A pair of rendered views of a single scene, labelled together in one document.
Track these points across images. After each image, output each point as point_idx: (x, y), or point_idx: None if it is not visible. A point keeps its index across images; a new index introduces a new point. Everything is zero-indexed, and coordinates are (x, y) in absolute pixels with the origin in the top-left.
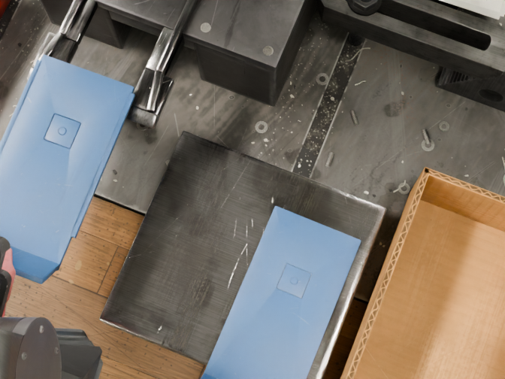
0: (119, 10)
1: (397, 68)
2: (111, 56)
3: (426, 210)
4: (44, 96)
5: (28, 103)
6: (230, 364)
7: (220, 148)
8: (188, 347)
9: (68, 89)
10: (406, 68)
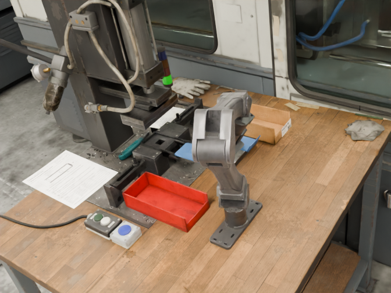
0: (167, 146)
1: (189, 130)
2: (171, 168)
3: None
4: (183, 153)
5: (184, 156)
6: (245, 147)
7: None
8: (241, 153)
9: (183, 150)
10: (190, 129)
